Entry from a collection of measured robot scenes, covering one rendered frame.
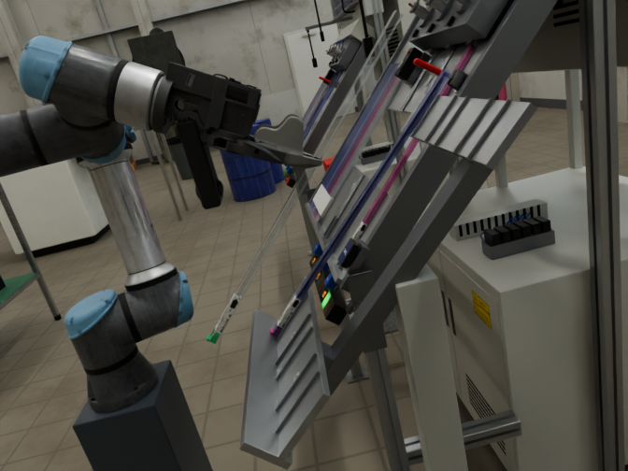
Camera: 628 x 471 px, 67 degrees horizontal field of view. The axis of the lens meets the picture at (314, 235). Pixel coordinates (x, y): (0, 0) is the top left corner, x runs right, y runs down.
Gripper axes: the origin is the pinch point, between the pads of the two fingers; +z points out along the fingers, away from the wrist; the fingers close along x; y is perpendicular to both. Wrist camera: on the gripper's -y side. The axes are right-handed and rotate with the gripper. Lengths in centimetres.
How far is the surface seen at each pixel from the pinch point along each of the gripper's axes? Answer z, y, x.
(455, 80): 24.5, 18.5, 27.4
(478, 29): 25.6, 28.1, 28.6
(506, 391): 61, -40, 26
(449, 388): 29.6, -26.0, -3.1
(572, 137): 94, 21, 93
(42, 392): -76, -161, 141
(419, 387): 24.9, -27.0, -3.1
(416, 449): 42, -56, 20
